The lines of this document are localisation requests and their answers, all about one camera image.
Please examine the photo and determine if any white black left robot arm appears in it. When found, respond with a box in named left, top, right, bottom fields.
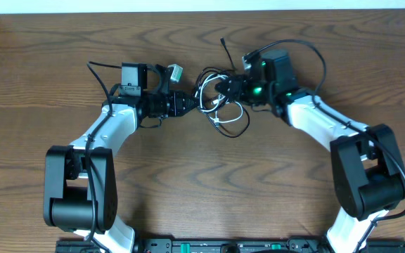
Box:
left=44, top=91, right=199, bottom=252

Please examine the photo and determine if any black USB cable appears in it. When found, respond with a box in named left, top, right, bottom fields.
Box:
left=192, top=37, right=251, bottom=138

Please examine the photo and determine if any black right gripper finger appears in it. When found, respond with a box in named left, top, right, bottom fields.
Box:
left=217, top=88, right=236, bottom=100
left=215, top=78, right=236, bottom=90

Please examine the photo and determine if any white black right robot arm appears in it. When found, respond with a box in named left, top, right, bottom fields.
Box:
left=215, top=61, right=405, bottom=252

